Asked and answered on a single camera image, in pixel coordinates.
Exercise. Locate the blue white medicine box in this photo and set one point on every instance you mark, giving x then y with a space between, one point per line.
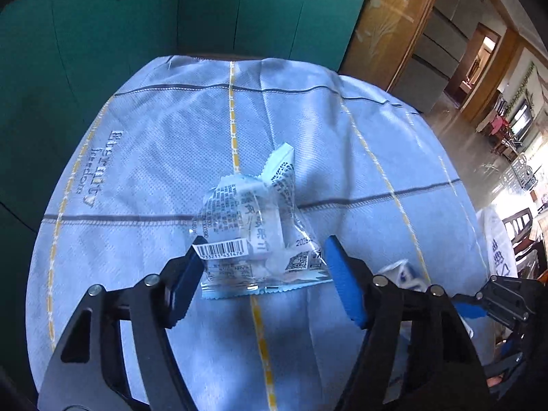
403 275

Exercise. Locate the grey refrigerator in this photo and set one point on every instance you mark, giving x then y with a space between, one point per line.
438 52

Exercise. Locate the wooden chair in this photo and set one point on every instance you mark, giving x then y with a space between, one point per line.
527 233

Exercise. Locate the clear printed snack wrapper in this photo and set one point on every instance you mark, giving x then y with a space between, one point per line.
258 241

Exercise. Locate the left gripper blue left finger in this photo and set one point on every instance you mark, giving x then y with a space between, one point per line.
181 279

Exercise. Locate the green lower kitchen cabinets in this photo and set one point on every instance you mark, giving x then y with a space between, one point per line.
62 59

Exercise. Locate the white lined trash bin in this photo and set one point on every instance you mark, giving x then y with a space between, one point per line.
500 250

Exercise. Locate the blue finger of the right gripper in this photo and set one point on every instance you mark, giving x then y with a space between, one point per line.
470 309

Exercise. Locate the blue checked tablecloth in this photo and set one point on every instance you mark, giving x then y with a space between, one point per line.
266 159

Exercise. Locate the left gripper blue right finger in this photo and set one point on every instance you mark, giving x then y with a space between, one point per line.
351 277

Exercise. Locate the wooden glass sliding door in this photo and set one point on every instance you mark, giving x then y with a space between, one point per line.
383 41

